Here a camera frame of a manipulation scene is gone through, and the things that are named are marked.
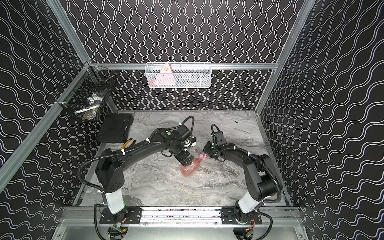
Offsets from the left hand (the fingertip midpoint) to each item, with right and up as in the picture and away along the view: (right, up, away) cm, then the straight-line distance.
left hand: (185, 156), depth 82 cm
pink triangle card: (-12, +46, +7) cm, 48 cm away
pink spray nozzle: (+11, -2, +7) cm, 13 cm away
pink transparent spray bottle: (+2, -10, +8) cm, 13 cm away
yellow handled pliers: (-40, +4, +19) cm, 44 cm away
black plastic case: (-53, +15, +26) cm, 61 cm away
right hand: (+11, +2, +12) cm, 16 cm away
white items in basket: (-48, +23, -7) cm, 54 cm away
